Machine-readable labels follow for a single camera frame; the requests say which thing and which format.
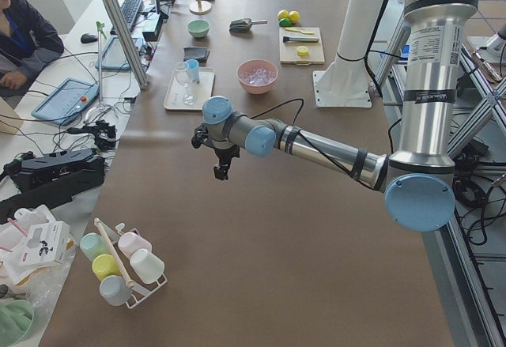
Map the black gripper bowl arm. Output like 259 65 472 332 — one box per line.
213 142 240 181

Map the steel ice scoop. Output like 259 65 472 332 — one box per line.
228 18 268 32

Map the pink bowl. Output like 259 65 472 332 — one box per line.
236 59 278 95

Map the wooden cup tree stand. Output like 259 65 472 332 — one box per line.
189 0 212 15

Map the pile of clear ice cubes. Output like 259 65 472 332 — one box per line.
239 68 277 87

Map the light blue cup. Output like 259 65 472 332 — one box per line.
185 58 200 82

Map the yellow lemon lower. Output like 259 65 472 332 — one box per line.
278 9 289 20

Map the green lime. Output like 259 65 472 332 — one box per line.
278 17 293 28

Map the yellow plastic knife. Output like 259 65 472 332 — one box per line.
284 27 315 35

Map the steel muddler black tip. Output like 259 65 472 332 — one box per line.
282 36 319 43

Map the green bowl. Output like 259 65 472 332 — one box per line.
187 19 210 39

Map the cream serving tray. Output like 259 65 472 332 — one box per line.
163 67 215 111

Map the wooden cutting board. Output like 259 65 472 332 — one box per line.
279 27 325 65

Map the half lemon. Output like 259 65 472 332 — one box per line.
296 45 308 56

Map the grey folded cloth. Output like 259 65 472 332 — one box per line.
183 47 210 63

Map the clear wine glass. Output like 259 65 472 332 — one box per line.
175 62 196 106

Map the black keyboard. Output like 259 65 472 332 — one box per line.
120 0 143 32

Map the white rack with cups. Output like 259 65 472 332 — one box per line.
79 218 169 309

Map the blue teach pendant far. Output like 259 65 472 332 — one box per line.
101 36 130 71

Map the blue teach pendant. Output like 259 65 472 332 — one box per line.
31 78 99 126
101 36 130 71

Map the blue teach pendant near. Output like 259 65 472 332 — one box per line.
31 78 99 126

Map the black computer mouse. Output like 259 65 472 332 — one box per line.
80 33 98 44

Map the white product box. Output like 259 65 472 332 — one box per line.
20 221 70 267

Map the seated person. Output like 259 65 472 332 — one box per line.
1 0 64 98

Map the aluminium frame post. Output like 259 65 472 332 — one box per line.
102 0 149 90

